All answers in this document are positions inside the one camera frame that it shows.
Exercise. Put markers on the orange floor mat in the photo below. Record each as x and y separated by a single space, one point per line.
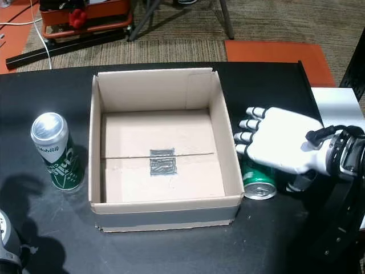
276 60
14 37

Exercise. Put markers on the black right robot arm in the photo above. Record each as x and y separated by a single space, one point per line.
342 199

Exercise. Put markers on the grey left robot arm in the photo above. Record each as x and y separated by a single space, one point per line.
7 242

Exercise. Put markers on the black metal rail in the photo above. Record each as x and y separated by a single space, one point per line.
71 47

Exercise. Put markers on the grey metal disc foot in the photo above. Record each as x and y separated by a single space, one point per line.
5 2

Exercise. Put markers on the white side table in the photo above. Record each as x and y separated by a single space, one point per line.
336 105

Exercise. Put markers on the black perforated rack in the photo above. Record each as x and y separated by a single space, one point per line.
355 71

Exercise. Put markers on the orange metal cart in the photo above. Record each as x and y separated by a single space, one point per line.
99 17

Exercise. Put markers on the green white soda can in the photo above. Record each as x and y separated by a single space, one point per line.
61 162
258 182

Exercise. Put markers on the grey metal stand legs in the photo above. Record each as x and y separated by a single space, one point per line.
226 20

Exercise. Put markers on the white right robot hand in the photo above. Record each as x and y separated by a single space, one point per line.
279 137

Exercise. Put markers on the black gear bundle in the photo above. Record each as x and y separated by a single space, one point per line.
57 4

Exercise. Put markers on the grey sneaker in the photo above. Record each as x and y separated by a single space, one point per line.
186 1

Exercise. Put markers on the open cardboard box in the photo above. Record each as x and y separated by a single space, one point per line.
159 177

